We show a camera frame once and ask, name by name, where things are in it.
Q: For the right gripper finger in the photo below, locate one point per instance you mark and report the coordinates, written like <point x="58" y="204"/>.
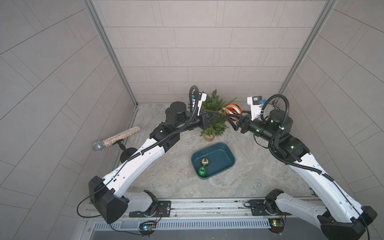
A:
<point x="244" y="113"/>
<point x="235" y="124"/>

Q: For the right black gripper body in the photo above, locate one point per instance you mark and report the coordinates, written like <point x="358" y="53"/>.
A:
<point x="258" y="127"/>

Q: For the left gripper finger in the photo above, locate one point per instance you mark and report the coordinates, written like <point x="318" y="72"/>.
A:
<point x="217" y="113"/>
<point x="212" y="121"/>

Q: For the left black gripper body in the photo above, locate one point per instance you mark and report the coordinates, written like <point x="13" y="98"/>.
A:
<point x="197" y="122"/>

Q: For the red gold striped ornament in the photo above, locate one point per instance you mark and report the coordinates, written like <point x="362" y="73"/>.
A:
<point x="233" y="109"/>

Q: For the small gold ball ornament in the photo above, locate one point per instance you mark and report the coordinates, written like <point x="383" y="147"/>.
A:
<point x="205" y="162"/>

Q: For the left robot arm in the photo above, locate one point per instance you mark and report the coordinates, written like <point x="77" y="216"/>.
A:
<point x="108" y="194"/>

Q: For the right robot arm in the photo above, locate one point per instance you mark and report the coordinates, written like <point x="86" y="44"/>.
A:
<point x="340" y="217"/>

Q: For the small green christmas tree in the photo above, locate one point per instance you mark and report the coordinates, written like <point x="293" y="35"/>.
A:
<point x="215" y="103"/>

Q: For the teal plastic tray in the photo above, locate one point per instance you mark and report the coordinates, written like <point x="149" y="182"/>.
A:
<point x="220" y="157"/>

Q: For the green glitter ball ornament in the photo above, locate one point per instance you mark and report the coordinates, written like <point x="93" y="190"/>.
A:
<point x="202" y="172"/>

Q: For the right circuit board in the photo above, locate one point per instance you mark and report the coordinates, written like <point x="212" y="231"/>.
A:
<point x="277" y="226"/>

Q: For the circuit board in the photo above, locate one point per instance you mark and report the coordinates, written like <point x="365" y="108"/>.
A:
<point x="277" y="226"/>
<point x="147" y="228"/>

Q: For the glitter microphone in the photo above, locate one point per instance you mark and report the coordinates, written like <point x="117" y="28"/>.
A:
<point x="101" y="145"/>

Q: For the left circuit board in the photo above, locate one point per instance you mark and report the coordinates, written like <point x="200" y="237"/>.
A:
<point x="147" y="228"/>

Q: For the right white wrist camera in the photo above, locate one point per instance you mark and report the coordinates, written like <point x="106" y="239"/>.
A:
<point x="256" y="103"/>

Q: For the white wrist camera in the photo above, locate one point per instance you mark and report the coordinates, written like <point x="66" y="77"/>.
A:
<point x="256" y="103"/>
<point x="202" y="98"/>

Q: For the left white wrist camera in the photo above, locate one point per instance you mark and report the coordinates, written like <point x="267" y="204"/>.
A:
<point x="202" y="98"/>

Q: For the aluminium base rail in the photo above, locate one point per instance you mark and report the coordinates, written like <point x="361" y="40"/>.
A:
<point x="216" y="214"/>

